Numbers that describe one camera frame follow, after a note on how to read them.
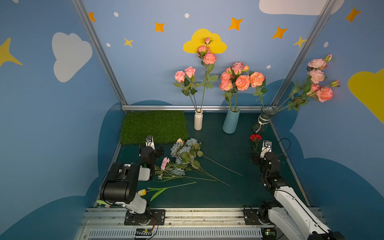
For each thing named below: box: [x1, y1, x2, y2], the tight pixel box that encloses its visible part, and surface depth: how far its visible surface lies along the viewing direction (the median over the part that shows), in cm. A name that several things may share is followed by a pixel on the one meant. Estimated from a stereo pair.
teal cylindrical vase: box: [222, 105, 241, 134], surface depth 101 cm
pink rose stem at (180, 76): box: [173, 70, 198, 112], surface depth 82 cm
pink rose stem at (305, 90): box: [275, 79, 341, 113], surface depth 77 cm
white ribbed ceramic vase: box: [194, 108, 204, 131], surface depth 103 cm
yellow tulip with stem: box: [137, 181, 197, 202], surface depth 84 cm
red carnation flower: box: [250, 134, 262, 154], surface depth 104 cm
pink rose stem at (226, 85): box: [219, 67, 234, 112], surface depth 86 cm
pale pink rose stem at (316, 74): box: [282, 54, 334, 106], surface depth 75 cm
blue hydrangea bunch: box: [170, 138, 243, 187], surface depth 89 cm
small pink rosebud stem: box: [184, 66, 198, 112], surface depth 85 cm
